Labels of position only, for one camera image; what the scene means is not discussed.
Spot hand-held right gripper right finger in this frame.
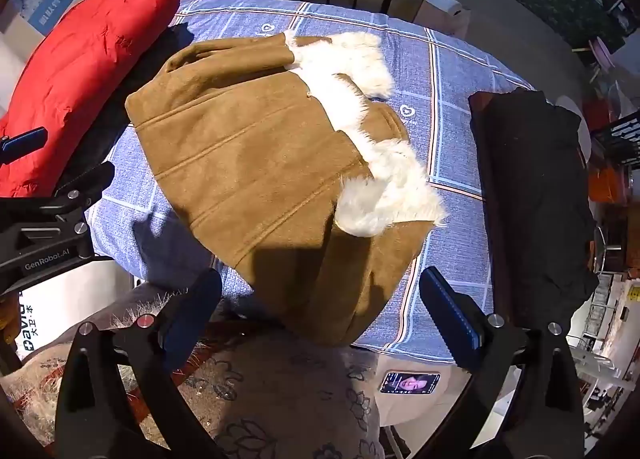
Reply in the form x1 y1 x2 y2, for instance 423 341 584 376
415 266 586 459

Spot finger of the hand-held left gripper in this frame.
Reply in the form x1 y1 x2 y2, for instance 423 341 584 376
0 126 49 165

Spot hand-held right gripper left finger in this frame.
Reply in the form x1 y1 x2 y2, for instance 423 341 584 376
55 268 226 459

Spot brown suede fur-trimmed coat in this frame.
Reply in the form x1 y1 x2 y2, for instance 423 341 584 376
124 30 448 347

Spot smartphone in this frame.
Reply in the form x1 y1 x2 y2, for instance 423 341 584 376
379 371 442 396

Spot red puffer jacket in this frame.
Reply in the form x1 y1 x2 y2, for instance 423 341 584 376
0 0 182 200

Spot grey floral patterned cloth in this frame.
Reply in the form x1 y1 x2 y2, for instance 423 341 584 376
0 284 471 459

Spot black folded garment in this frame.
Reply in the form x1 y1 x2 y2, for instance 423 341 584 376
467 88 601 340

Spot cardboard box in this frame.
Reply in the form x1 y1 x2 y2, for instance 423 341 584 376
412 0 473 40

